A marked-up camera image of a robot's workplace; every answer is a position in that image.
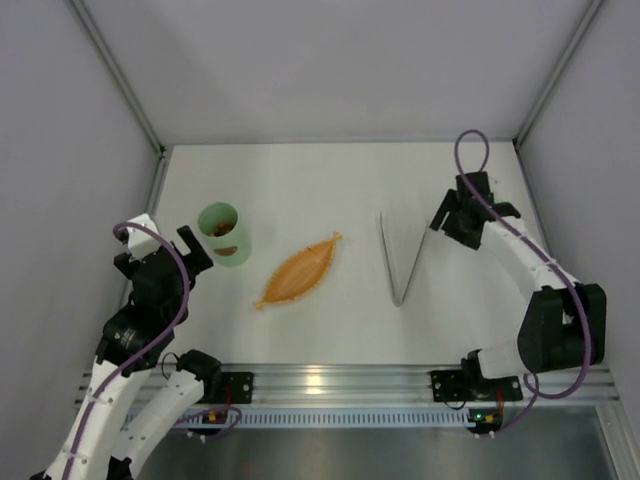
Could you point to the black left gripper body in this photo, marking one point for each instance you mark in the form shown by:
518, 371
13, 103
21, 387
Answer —
163, 257

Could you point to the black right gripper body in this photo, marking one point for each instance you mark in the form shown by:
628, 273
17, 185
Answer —
461, 215

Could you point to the green cylindrical container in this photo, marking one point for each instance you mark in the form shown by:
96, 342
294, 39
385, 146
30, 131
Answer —
233, 249

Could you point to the orange carrot food piece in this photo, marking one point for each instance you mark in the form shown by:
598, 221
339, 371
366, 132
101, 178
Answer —
222, 229

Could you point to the metal tongs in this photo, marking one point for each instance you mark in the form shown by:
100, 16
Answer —
402, 243

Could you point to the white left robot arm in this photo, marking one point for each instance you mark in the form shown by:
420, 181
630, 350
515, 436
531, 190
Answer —
101, 444

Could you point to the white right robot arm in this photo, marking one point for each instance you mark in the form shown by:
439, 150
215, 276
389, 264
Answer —
564, 324

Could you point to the woven fish-shaped basket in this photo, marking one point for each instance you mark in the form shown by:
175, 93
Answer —
300, 274

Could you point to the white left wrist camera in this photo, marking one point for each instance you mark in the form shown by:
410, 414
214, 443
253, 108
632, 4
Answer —
138, 242

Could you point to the black left base bracket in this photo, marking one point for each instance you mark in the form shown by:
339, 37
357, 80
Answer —
237, 387

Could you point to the black base bracket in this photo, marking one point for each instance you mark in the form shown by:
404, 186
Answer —
237, 387
450, 386

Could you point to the aluminium mounting rail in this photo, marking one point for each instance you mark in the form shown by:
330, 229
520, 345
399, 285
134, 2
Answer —
279, 385

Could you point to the slotted cable duct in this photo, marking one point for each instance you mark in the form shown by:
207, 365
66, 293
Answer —
249, 417

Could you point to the black right base bracket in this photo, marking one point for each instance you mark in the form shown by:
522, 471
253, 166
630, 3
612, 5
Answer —
450, 386

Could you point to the right aluminium frame post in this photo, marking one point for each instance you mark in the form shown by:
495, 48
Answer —
578, 35

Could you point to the aluminium frame post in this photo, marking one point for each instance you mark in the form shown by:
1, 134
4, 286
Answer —
578, 35
98, 42

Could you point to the left aluminium frame post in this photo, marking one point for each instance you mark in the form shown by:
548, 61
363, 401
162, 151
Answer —
98, 42

